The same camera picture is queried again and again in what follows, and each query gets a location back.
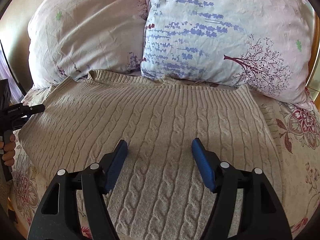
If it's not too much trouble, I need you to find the beige cable-knit sweater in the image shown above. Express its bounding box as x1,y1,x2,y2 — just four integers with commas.
18,70,283,239

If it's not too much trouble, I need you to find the left hand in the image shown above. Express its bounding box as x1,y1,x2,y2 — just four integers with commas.
0,134,16,167

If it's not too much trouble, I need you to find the pink floral pillow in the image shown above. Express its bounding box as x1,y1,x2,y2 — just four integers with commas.
28,0,147,89

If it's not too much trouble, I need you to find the wooden headboard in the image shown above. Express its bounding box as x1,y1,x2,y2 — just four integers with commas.
306,10,319,97

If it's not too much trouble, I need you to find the lavender print pillow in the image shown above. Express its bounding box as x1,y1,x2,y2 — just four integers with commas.
140,0,312,109

